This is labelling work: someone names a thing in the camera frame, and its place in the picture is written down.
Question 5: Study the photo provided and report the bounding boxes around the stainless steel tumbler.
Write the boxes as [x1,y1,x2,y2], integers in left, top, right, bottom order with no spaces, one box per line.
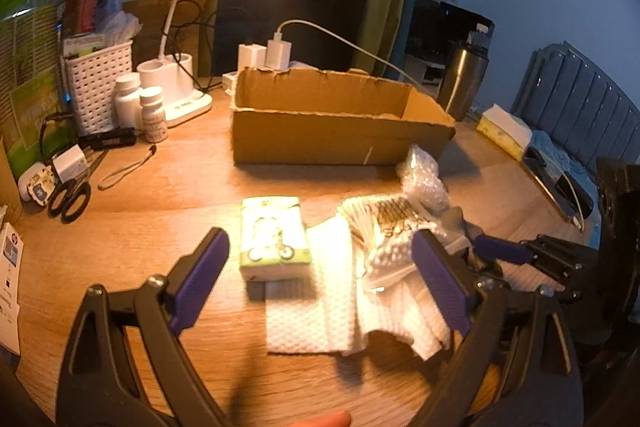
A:
[437,41,490,122]

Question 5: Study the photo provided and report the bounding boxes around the white charging cable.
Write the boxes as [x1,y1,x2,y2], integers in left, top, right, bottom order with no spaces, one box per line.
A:
[275,19,418,85]

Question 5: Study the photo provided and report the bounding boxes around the tan wrist lanyard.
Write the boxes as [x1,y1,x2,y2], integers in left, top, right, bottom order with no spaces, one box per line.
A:
[97,144,158,190]

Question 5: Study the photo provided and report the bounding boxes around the small white charger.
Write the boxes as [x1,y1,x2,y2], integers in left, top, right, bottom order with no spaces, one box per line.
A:
[237,43,267,68]

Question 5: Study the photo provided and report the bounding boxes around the black monitor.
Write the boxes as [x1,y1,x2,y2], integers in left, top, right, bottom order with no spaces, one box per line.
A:
[407,0,496,58]

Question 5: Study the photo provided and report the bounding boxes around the white cabinet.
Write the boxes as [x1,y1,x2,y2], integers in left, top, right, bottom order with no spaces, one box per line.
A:
[405,54,446,85]

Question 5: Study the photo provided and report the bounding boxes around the small white pill bottle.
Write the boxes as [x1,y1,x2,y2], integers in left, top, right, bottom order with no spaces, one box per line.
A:
[140,87,168,142]

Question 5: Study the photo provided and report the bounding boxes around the yellow white tissue box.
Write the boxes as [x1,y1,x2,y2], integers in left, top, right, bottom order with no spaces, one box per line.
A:
[476,103,533,161]

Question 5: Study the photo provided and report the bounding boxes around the thin white cable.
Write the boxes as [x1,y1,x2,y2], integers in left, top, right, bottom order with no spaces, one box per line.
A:
[555,169,586,230]

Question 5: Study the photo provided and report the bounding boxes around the brown cardboard box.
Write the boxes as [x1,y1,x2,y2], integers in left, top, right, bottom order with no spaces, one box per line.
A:
[230,66,457,166]

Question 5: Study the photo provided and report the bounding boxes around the large white pill bottle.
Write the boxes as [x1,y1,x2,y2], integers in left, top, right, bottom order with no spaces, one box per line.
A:
[114,73,143,130]

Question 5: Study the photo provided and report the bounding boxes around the black phone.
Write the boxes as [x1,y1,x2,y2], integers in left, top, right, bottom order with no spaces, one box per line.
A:
[522,147,596,223]

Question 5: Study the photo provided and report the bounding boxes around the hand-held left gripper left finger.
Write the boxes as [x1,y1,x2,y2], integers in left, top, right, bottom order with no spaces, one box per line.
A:
[56,227,236,427]

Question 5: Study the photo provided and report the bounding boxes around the green white box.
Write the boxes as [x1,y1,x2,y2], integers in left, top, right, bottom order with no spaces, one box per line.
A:
[62,34,133,58]

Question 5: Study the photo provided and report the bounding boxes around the black handled scissors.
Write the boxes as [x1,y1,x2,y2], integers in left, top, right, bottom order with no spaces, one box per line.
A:
[47,149,108,223]

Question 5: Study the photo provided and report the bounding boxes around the white paper towel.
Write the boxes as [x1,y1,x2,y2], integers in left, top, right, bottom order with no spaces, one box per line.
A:
[265,214,451,360]

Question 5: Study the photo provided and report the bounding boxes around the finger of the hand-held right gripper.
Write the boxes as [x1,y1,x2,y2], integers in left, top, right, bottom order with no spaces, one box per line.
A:
[465,232,601,303]

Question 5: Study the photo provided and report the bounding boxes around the white desk lamp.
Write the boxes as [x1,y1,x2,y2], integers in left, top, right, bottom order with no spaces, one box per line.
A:
[136,0,302,128]

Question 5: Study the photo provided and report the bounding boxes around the brown paper bag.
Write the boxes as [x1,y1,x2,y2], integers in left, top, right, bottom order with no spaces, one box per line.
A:
[122,0,208,58]

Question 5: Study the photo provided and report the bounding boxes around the black looped strap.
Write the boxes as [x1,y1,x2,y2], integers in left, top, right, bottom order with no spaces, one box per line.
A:
[39,112,76,160]

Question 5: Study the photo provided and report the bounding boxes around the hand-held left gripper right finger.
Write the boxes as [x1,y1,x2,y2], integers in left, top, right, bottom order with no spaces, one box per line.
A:
[411,229,583,427]

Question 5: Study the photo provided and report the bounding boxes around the white patterned case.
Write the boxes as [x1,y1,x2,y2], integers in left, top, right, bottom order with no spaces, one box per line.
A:
[18,162,58,204]

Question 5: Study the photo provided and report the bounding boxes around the red can yellow lid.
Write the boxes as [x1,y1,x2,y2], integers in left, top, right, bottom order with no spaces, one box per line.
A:
[65,0,111,35]

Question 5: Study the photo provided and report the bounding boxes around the bag of cotton swabs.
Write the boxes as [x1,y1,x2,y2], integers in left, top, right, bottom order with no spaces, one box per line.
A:
[337,197,451,293]

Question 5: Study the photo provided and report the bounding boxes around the green tissue pack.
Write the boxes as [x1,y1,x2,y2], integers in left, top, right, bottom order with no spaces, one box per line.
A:
[239,197,313,283]

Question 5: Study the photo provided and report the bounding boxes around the clear plastic water bottle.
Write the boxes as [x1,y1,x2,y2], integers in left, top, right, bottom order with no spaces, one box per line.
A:
[467,24,496,52]

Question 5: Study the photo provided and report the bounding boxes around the crumpled white plastic bag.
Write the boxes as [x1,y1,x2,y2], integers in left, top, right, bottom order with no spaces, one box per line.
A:
[97,0,143,45]

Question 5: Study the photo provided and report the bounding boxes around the black flashlight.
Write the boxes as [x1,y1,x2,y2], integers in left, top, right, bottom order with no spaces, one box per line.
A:
[77,128,137,151]

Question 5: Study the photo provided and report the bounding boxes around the grey padded headboard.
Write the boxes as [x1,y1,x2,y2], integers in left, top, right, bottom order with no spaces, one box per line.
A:
[510,41,640,188]

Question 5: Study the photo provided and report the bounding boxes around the white plug adapter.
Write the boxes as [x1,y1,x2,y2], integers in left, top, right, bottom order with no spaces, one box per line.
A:
[51,144,90,182]

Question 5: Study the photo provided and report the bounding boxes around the person's left hand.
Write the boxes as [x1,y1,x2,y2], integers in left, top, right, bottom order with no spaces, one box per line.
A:
[287,411,353,427]

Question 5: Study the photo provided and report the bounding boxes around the white printed leaflet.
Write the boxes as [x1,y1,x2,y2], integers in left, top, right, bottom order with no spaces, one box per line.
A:
[0,207,25,358]

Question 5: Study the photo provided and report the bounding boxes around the green snack bag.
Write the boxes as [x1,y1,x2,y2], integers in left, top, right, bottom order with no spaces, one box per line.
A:
[0,0,68,178]

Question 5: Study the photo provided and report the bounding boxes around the white charger with cable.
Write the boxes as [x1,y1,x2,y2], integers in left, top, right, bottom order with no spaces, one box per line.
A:
[266,38,291,70]

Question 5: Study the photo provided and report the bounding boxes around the blue bedding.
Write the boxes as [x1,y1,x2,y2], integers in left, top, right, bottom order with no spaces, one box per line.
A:
[530,131,601,198]

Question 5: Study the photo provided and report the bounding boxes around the black lamp cable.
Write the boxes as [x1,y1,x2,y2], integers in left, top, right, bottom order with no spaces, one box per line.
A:
[170,0,221,92]

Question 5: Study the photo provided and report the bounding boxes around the white plastic basket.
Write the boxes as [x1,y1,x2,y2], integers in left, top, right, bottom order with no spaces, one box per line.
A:
[62,39,135,135]

